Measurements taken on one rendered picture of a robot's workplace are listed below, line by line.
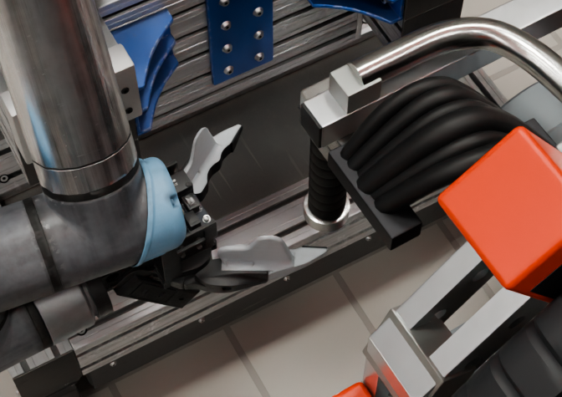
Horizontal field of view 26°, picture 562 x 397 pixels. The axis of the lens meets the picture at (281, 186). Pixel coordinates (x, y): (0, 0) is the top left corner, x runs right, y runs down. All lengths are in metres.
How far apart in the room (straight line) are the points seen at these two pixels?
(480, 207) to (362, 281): 1.25
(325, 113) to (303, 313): 1.02
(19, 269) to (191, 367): 1.03
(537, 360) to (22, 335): 0.43
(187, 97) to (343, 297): 0.54
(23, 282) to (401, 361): 0.28
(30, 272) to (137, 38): 0.53
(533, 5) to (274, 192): 0.85
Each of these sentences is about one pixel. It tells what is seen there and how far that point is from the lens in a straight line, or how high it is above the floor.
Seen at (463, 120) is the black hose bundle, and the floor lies 1.05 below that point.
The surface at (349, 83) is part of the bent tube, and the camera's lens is 0.94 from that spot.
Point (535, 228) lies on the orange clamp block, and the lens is 0.72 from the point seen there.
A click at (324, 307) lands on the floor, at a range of 1.96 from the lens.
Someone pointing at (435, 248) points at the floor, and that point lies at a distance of 2.02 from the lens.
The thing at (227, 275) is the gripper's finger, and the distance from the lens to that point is 1.04.
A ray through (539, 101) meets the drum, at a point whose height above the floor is 0.91.
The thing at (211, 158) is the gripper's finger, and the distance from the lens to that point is 1.10.
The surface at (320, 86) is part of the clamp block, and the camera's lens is 1.01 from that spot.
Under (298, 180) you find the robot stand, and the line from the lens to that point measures 1.83.
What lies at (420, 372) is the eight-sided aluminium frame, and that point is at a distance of 0.86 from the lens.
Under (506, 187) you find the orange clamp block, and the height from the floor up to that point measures 1.15.
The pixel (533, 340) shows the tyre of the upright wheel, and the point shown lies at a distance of 0.75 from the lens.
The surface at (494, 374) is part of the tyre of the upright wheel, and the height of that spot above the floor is 1.06.
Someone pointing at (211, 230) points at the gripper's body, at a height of 0.89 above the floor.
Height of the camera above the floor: 1.76
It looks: 59 degrees down
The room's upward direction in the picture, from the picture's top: straight up
